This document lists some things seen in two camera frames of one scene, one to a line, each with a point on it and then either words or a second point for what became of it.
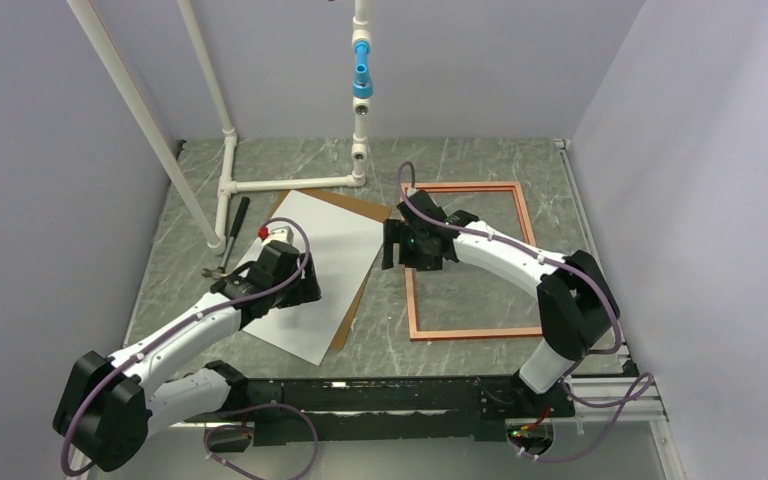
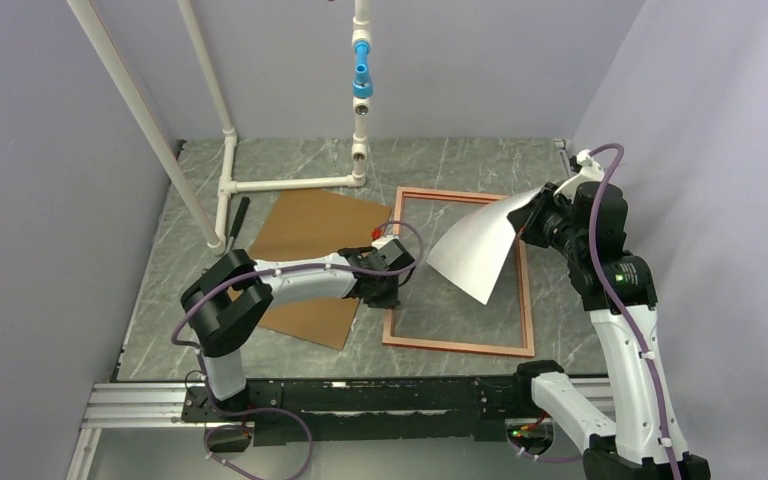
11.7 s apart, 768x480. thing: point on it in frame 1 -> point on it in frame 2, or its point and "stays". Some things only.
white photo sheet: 342,246 -> 473,252
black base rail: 380,410 stays
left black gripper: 306,288 -> 388,302
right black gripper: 393,233 -> 526,218
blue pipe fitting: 362,85 stays
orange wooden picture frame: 412,274 -> 460,346
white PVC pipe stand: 215,237 stays
